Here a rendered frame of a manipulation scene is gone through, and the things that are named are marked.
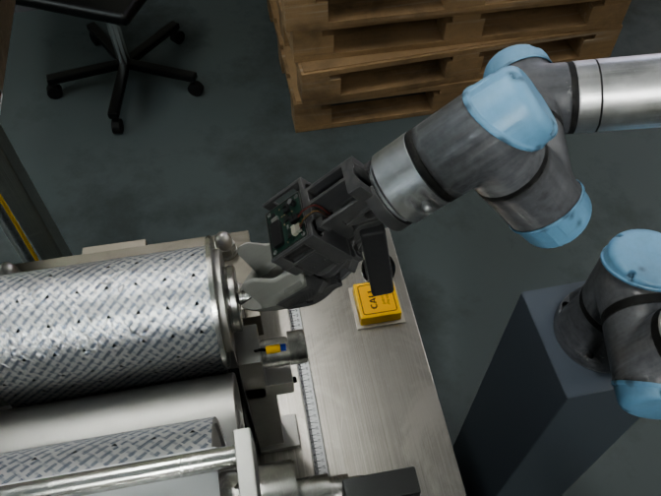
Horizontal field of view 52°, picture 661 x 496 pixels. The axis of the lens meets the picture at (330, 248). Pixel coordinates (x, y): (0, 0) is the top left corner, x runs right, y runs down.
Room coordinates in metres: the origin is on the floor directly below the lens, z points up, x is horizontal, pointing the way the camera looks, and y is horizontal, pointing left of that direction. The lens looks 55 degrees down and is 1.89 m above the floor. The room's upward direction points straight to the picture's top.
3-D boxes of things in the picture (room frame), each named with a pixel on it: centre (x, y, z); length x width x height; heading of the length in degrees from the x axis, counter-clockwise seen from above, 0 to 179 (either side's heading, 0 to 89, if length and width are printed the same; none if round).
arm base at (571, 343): (0.53, -0.45, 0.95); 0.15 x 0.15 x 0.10
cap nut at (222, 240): (0.60, 0.16, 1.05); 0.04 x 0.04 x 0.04
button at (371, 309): (0.58, -0.08, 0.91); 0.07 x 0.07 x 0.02; 10
